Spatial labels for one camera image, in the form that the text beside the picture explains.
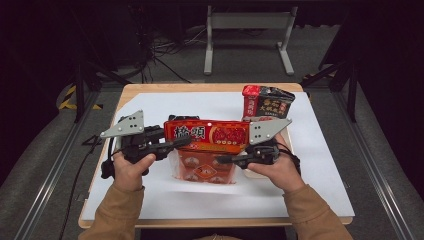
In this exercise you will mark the yellow and black hazard tape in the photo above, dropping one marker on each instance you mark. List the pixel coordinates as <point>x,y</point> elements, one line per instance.
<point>68,100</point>

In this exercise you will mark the white paper sheet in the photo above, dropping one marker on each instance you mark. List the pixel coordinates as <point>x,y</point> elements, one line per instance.
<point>206,106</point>

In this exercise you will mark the person's right hand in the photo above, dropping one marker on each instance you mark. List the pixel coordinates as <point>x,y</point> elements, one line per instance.
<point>285,173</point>

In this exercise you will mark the aluminium floor rail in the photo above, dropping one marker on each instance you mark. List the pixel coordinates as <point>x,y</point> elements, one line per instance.
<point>50,173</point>
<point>373,173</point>

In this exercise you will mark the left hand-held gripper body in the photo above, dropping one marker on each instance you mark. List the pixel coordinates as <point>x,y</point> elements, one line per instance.
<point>128,126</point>

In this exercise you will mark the large black and red packet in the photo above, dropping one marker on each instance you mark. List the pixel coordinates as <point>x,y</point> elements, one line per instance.
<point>266,101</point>

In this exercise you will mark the black metal stand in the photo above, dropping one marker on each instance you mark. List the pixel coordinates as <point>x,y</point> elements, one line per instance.
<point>351,90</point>
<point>79,93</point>

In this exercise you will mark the person's left hand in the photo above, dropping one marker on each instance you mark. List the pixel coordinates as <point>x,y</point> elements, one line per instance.
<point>130,176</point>

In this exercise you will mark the white divided plastic container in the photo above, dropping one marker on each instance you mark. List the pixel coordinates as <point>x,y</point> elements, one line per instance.
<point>254,174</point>

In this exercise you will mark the small black floor bracket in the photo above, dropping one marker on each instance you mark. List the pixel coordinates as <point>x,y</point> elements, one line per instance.
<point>90,140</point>

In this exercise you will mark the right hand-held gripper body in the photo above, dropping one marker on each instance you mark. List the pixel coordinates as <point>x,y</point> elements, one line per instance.
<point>265,130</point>

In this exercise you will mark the large orange clear-window packet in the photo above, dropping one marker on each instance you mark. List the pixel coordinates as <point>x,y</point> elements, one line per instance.
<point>206,133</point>

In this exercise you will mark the white metal stand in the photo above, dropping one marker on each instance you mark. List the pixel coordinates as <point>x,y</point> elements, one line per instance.
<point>250,20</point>

